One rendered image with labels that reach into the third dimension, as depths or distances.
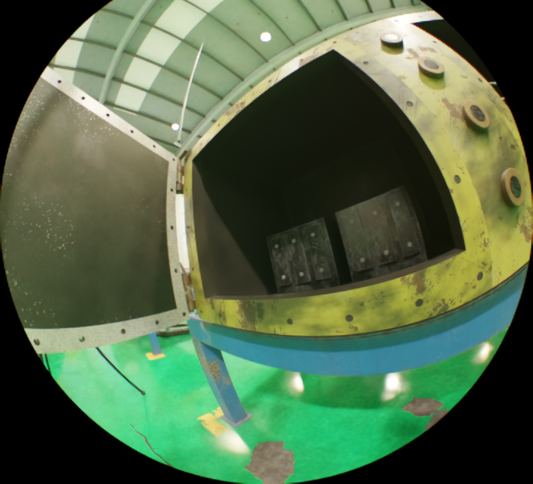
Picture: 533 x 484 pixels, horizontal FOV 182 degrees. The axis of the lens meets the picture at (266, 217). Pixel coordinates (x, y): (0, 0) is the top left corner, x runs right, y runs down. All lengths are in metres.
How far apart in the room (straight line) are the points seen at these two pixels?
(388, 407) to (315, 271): 0.77
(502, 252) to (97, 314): 0.64
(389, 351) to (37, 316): 0.56
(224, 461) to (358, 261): 0.92
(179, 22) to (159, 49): 1.44
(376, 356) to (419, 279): 0.15
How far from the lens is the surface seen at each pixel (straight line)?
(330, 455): 0.85
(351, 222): 0.44
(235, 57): 8.66
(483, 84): 0.44
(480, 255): 0.28
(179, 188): 0.62
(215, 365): 0.78
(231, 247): 0.58
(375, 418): 0.93
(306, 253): 0.48
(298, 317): 0.29
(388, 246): 0.43
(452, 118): 0.32
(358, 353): 0.33
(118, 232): 0.43
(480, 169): 0.30
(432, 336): 0.33
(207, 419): 1.10
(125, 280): 0.42
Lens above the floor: 0.79
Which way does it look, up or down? 16 degrees up
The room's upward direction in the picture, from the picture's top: 12 degrees counter-clockwise
